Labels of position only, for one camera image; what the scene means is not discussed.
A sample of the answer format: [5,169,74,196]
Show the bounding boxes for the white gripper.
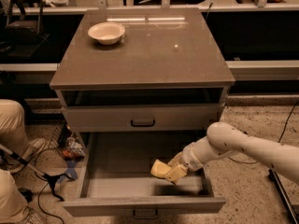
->
[164,140,215,184]

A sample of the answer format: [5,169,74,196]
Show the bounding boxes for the yellow sponge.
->
[150,160,171,178]

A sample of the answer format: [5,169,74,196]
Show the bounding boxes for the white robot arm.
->
[164,122,299,184]

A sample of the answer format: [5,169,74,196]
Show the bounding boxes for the closed grey top drawer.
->
[62,104,224,133]

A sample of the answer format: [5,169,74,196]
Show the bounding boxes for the open grey middle drawer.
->
[64,132,226,219]

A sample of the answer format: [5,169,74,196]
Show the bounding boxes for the grey drawer cabinet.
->
[50,7,235,145]

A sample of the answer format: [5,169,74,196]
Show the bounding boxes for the black bar on floor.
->
[268,170,299,224]

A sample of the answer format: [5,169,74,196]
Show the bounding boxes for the grabber stick tool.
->
[0,144,74,202]

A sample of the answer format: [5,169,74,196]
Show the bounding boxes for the white shoe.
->
[7,138,46,174]

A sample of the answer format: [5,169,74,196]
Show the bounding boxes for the white bowl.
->
[88,22,125,45]

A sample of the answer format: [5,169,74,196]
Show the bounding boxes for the person leg beige trousers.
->
[0,99,29,156]

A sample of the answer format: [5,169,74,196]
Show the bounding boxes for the black chair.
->
[0,0,47,59]

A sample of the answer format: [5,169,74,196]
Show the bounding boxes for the black cable on floor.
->
[228,100,299,165]

